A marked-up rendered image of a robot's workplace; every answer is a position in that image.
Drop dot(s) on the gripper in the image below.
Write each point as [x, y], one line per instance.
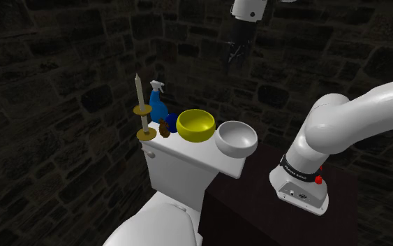
[244, 32]

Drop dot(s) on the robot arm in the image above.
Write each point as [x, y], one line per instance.
[332, 129]

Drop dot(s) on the yellow bowl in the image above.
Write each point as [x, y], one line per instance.
[196, 131]

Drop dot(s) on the grey bowl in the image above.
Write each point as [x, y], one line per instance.
[236, 143]

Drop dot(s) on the blue spray bottle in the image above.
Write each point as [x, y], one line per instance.
[157, 105]

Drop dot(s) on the dark blue round jar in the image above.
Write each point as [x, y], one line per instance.
[173, 122]

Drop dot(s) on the white candle in brass holder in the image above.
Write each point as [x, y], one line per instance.
[142, 102]

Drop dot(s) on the small brown figure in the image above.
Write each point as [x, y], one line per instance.
[164, 130]

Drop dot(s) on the white toilet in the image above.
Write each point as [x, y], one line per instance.
[177, 170]

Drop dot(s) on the dark robot stand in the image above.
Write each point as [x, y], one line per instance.
[250, 211]

